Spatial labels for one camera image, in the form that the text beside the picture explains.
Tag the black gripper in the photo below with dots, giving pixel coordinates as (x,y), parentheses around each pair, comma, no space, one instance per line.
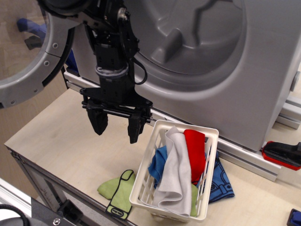
(117,97)

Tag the white plastic laundry basket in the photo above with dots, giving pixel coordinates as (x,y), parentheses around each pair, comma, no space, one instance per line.
(143,190)

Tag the red cloth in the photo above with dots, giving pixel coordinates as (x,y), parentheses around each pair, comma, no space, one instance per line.
(195,142)

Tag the grey cloth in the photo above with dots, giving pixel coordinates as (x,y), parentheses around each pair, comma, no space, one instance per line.
(173,193)

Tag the small green cloth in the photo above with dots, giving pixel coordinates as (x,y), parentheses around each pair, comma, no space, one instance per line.
(194,194)

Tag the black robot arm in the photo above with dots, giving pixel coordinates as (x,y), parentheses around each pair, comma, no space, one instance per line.
(114,44)

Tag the grey round machine door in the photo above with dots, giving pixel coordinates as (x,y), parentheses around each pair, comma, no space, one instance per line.
(24,73)

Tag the grey toy washing machine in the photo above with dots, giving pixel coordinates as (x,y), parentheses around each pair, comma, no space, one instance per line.
(224,64)

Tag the plain blue cloth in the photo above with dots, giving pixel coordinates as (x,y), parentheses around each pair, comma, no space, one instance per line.
(156,167)

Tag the green cloth with outline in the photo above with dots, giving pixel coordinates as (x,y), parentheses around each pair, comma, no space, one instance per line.
(118,191)

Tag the blue patterned cloth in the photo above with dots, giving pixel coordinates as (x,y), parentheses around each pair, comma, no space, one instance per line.
(221,187)

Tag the blue clamp behind door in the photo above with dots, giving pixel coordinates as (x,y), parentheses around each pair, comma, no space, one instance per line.
(38,35)

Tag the red and black clamp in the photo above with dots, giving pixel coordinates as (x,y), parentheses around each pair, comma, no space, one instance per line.
(282,154)

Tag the blue black object corner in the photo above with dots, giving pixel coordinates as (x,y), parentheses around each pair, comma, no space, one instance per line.
(294,218)

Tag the black bracket with bolt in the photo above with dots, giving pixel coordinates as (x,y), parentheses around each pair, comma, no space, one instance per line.
(43,216)

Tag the aluminium extrusion rail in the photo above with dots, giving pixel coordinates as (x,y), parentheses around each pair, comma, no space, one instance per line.
(241,156)

